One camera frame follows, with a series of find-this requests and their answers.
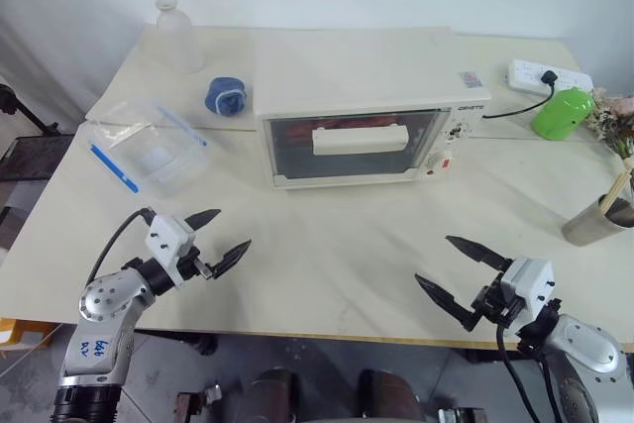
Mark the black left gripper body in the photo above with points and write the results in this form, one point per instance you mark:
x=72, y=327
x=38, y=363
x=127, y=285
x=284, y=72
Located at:
x=190, y=269

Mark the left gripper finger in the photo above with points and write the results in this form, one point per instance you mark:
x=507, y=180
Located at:
x=232, y=257
x=204, y=219

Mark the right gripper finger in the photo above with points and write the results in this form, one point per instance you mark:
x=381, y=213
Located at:
x=448, y=301
x=480, y=253

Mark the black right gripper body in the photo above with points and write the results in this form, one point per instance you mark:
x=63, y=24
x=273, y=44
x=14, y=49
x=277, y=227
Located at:
x=500, y=309

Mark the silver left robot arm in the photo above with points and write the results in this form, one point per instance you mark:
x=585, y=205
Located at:
x=106, y=304

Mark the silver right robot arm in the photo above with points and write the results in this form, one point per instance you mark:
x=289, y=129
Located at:
x=589, y=348

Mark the blurry printed label sticker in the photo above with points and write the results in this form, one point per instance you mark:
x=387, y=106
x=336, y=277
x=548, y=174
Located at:
x=473, y=78

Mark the white toaster oven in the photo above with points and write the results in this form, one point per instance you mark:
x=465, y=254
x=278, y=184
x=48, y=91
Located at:
x=347, y=76

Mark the clear container blue clips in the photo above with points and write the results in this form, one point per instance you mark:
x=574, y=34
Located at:
x=153, y=160

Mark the dark rounded shape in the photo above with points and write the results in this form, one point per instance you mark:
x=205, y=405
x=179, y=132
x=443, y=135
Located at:
x=391, y=398

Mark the steel cup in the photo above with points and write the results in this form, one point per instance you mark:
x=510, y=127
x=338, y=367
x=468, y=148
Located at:
x=589, y=225

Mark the blue rolled cloth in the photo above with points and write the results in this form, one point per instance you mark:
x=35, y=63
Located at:
x=225, y=96

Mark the wooden chopsticks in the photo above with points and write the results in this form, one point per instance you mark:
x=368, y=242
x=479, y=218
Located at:
x=615, y=190

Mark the green rounded plastic object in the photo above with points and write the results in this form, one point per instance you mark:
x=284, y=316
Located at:
x=562, y=113

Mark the white frosted bottle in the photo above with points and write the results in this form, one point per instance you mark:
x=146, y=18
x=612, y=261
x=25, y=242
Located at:
x=178, y=41

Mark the yellow crate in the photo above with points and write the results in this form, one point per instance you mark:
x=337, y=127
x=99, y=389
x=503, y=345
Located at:
x=22, y=336

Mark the black side shelf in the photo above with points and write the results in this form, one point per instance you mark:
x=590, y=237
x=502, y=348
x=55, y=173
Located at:
x=30, y=155

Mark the white power strip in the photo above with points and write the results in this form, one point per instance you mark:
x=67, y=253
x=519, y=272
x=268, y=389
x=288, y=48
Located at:
x=525, y=71

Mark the dried flower bunch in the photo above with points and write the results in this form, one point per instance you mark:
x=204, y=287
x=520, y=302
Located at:
x=614, y=116

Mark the black stand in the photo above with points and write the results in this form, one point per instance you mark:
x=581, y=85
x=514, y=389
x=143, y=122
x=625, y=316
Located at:
x=25, y=108

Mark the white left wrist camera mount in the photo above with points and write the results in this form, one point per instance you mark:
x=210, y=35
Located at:
x=166, y=237

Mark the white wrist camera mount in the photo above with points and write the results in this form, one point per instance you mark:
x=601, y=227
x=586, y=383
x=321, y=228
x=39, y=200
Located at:
x=166, y=237
x=530, y=279

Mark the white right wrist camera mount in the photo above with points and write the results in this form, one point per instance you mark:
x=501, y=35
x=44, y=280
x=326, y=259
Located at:
x=530, y=279

